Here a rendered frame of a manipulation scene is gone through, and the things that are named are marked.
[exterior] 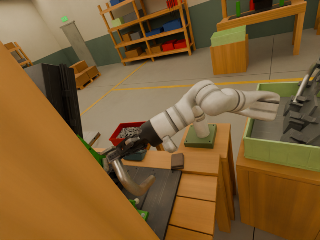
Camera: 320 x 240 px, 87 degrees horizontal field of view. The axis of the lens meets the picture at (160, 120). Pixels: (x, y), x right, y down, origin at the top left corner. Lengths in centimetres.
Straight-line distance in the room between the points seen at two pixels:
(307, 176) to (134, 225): 99
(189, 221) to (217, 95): 62
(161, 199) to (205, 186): 24
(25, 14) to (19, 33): 98
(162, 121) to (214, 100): 14
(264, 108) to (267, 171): 50
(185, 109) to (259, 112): 34
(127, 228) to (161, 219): 67
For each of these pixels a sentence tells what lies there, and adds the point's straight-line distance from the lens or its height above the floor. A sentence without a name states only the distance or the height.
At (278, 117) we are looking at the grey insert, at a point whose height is 85.
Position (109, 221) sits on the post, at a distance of 21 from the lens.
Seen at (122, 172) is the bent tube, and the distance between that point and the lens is 50.
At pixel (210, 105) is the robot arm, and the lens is 44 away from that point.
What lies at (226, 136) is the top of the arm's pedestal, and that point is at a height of 85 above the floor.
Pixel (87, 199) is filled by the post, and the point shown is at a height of 157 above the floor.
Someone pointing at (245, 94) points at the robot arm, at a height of 139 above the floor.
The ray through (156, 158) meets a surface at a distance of 112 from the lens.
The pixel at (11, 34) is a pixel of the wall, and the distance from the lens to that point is 1060.
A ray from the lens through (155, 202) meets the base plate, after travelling 96.
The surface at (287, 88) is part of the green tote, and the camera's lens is 154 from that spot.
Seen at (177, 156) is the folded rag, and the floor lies 93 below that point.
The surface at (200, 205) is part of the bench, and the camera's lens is 92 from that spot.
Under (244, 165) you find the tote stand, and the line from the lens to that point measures 114.
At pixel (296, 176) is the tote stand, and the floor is 79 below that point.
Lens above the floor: 169
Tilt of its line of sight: 34 degrees down
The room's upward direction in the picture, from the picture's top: 22 degrees counter-clockwise
